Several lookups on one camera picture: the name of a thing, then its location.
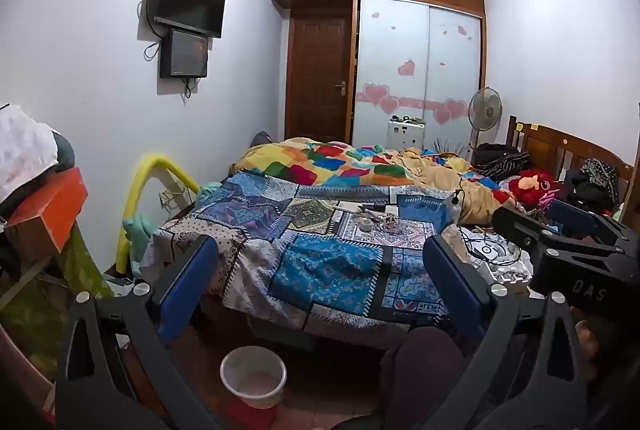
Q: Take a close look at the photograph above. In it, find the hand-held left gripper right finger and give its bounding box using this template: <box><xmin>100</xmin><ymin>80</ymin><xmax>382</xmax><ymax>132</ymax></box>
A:
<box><xmin>422</xmin><ymin>234</ymin><xmax>588</xmax><ymax>430</ymax></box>

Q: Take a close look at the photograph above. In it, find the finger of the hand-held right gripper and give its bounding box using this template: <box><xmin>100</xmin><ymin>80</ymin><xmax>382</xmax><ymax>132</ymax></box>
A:
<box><xmin>492</xmin><ymin>207</ymin><xmax>632</xmax><ymax>261</ymax></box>
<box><xmin>547</xmin><ymin>200</ymin><xmax>640</xmax><ymax>253</ymax></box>

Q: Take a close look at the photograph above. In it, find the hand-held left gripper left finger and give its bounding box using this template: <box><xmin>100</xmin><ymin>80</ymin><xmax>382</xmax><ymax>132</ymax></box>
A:
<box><xmin>55</xmin><ymin>235</ymin><xmax>226</xmax><ymax>430</ymax></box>

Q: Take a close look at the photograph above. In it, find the white plastic waste bin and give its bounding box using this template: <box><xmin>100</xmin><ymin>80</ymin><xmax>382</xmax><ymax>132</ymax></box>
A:
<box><xmin>220</xmin><ymin>346</ymin><xmax>288</xmax><ymax>411</ymax></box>

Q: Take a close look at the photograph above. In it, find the person's right hand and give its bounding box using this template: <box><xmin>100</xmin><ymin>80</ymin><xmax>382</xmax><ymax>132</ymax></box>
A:
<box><xmin>575</xmin><ymin>320</ymin><xmax>602</xmax><ymax>359</ymax></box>

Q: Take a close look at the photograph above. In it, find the black clothes pile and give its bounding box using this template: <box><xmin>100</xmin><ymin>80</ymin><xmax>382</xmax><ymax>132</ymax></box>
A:
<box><xmin>562</xmin><ymin>159</ymin><xmax>621</xmax><ymax>215</ymax></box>

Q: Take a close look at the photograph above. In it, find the white round device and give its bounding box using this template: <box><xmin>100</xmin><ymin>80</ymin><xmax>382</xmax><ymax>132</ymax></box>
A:
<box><xmin>460</xmin><ymin>230</ymin><xmax>533</xmax><ymax>291</ymax></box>

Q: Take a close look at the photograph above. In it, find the red plush toy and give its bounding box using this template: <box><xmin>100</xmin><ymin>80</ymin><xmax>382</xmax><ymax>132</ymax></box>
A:
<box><xmin>515</xmin><ymin>169</ymin><xmax>558</xmax><ymax>203</ymax></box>

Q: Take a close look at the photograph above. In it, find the black striped clothing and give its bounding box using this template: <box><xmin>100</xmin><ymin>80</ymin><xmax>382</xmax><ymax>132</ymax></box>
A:
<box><xmin>472</xmin><ymin>142</ymin><xmax>531</xmax><ymax>178</ymax></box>

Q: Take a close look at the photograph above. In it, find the teal cloth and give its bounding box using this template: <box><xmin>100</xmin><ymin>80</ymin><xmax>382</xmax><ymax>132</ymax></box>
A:
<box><xmin>122</xmin><ymin>214</ymin><xmax>158</xmax><ymax>261</ymax></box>

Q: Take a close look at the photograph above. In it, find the wooden bed headboard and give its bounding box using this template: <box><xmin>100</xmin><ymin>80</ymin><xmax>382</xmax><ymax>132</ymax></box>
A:
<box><xmin>506</xmin><ymin>115</ymin><xmax>636</xmax><ymax>221</ymax></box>

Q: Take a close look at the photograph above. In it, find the yellow foam tube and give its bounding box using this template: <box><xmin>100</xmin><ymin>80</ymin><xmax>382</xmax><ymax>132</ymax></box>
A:
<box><xmin>116</xmin><ymin>153</ymin><xmax>201</xmax><ymax>273</ymax></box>

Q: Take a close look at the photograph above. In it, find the person's leg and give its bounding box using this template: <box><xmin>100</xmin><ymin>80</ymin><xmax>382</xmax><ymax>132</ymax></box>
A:
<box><xmin>380</xmin><ymin>326</ymin><xmax>473</xmax><ymax>430</ymax></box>

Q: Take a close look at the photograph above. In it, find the green patterned bag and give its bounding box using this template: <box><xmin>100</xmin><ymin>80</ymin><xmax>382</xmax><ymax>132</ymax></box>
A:
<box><xmin>0</xmin><ymin>220</ymin><xmax>113</xmax><ymax>376</ymax></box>

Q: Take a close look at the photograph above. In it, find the white standing fan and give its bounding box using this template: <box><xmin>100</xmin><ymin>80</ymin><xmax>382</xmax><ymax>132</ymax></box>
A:
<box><xmin>467</xmin><ymin>87</ymin><xmax>502</xmax><ymax>161</ymax></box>

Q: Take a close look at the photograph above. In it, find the blue patchwork blanket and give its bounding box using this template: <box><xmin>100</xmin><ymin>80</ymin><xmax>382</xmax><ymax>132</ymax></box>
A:
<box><xmin>140</xmin><ymin>172</ymin><xmax>501</xmax><ymax>331</ymax></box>

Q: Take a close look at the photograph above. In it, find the small white cabinet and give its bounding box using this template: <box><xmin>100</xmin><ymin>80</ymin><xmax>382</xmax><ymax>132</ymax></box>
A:
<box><xmin>387</xmin><ymin>115</ymin><xmax>426</xmax><ymax>151</ymax></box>

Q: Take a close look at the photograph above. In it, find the orange box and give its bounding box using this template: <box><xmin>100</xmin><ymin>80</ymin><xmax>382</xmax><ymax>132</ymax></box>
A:
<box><xmin>5</xmin><ymin>167</ymin><xmax>88</xmax><ymax>255</ymax></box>

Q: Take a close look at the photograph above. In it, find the wooden stick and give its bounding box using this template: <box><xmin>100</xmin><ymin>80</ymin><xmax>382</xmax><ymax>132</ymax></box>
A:
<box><xmin>0</xmin><ymin>260</ymin><xmax>48</xmax><ymax>311</ymax></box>

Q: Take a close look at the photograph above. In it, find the frosted heart-sticker wardrobe door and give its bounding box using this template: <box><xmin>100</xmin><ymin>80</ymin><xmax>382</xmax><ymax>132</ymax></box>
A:
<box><xmin>352</xmin><ymin>0</ymin><xmax>431</xmax><ymax>151</ymax></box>
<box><xmin>425</xmin><ymin>4</ymin><xmax>483</xmax><ymax>161</ymax></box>

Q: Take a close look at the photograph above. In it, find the dark round cushion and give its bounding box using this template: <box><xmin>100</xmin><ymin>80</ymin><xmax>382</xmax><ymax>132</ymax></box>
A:
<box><xmin>50</xmin><ymin>130</ymin><xmax>76</xmax><ymax>173</ymax></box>

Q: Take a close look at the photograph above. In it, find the colourful patchwork quilt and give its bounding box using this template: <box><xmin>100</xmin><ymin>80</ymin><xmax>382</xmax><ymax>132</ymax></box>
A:
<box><xmin>235</xmin><ymin>137</ymin><xmax>516</xmax><ymax>221</ymax></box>

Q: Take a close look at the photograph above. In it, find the white cloth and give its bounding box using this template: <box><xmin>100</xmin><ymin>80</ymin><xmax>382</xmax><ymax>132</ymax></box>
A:
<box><xmin>0</xmin><ymin>104</ymin><xmax>60</xmax><ymax>205</ymax></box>

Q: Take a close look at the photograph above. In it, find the brown wooden door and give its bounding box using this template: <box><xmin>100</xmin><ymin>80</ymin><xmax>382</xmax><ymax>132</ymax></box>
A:
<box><xmin>285</xmin><ymin>7</ymin><xmax>353</xmax><ymax>143</ymax></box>

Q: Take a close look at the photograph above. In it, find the small black wall monitor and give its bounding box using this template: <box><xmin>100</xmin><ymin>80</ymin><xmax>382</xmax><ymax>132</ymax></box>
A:
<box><xmin>160</xmin><ymin>28</ymin><xmax>210</xmax><ymax>80</ymax></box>

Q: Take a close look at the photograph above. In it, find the black television cable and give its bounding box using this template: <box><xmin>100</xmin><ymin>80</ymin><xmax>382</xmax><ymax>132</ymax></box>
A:
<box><xmin>137</xmin><ymin>0</ymin><xmax>163</xmax><ymax>61</ymax></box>

